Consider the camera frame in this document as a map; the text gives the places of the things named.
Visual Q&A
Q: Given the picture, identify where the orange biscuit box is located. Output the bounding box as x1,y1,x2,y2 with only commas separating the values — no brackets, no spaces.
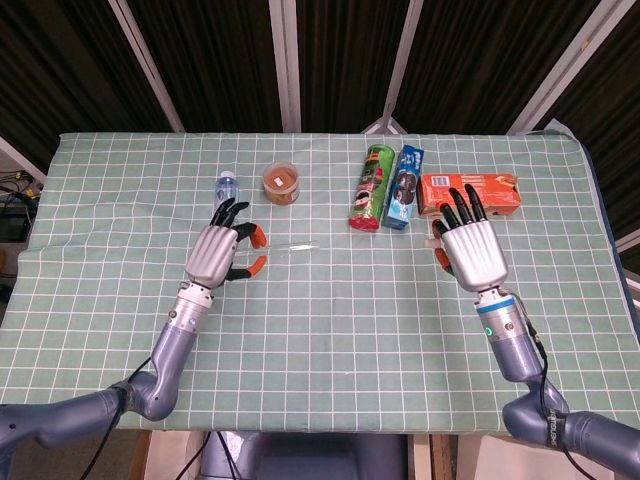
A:
416,172,522,218

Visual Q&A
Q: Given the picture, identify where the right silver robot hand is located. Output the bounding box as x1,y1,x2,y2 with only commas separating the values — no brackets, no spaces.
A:
432,183,510,293

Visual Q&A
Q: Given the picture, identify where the grey robot torso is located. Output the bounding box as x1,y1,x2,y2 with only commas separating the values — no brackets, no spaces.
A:
199,430,409,480

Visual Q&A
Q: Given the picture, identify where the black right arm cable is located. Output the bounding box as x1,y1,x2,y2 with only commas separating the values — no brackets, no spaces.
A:
513,293,594,480

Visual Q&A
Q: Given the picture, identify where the green checkered tablecloth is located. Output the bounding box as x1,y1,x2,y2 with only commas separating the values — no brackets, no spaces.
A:
0,130,640,434

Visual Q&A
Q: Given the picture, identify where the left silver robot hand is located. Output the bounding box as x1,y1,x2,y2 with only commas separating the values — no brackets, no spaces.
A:
183,198,269,290

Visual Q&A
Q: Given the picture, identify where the transparent glass test tube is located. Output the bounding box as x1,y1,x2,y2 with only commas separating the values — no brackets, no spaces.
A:
233,240,320,262

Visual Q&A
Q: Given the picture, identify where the clear plastic water bottle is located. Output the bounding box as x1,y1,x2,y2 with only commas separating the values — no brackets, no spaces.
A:
214,170,242,216

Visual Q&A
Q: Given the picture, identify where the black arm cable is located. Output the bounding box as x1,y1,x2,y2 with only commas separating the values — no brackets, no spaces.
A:
84,355,152,480
513,293,594,480

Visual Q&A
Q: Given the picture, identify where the blue cookie box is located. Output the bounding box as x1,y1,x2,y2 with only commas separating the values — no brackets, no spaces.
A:
382,144,427,232

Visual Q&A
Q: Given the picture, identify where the dark pleated curtain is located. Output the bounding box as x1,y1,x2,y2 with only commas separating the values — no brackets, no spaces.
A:
0,0,640,241

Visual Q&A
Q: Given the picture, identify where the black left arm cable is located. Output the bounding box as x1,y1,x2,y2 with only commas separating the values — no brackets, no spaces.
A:
84,355,152,480

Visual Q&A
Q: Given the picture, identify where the green chips can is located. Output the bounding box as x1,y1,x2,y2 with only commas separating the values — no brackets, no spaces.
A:
348,143,396,233

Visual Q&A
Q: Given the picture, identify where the white metal frame post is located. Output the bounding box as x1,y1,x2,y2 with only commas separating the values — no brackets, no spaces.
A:
268,0,302,134
108,0,186,134
360,0,437,135
507,0,620,134

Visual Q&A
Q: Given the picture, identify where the black electronic device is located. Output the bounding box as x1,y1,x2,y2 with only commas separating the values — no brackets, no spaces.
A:
0,192,37,242

